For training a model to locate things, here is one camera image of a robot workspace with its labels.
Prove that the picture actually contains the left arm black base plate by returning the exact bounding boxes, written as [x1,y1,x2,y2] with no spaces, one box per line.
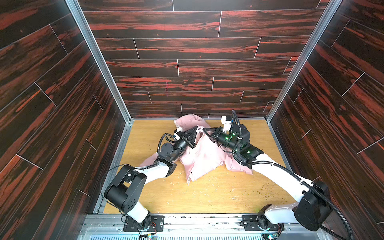
[123,215,165,232]

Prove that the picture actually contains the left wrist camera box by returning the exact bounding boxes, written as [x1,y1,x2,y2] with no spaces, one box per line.
[174,127,183,140]

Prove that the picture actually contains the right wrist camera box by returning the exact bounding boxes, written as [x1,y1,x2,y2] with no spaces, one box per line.
[221,116,233,131]

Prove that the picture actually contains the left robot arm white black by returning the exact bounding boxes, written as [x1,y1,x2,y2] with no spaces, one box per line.
[102,126,198,230]

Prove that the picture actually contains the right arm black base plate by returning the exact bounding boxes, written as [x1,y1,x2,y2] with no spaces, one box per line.
[240,215,285,232]

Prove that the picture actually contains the pink zip-up jacket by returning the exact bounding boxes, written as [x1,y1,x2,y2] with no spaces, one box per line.
[142,114,252,183]

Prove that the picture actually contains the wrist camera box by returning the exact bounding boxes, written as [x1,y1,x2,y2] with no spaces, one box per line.
[221,116,233,131]
[174,127,183,140]

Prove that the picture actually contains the aluminium front rail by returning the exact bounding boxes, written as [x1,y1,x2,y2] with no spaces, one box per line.
[78,214,331,240]

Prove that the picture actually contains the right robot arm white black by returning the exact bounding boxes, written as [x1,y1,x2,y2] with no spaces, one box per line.
[203,125,354,240]

